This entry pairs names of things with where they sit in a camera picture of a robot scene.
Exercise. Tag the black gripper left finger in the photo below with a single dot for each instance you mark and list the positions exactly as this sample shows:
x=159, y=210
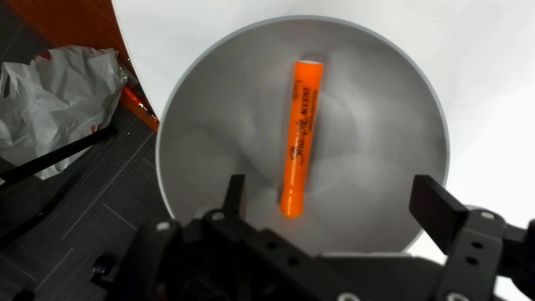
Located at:
x=234, y=197

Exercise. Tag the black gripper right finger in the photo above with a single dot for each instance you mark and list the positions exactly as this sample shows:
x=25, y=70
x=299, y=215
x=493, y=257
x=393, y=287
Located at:
x=451, y=222

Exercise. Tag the orange carrot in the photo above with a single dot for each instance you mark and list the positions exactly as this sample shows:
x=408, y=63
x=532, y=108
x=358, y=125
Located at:
x=301, y=138

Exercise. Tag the silver metal bowl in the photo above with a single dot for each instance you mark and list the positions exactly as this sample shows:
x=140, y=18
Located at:
x=222, y=127

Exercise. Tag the white crumpled plastic bag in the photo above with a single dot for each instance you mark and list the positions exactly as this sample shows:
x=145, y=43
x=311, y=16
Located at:
x=50, y=100

